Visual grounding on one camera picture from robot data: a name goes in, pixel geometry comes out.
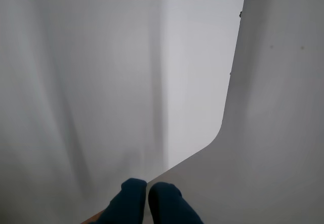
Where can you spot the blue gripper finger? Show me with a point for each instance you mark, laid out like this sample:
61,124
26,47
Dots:
169,206
126,203

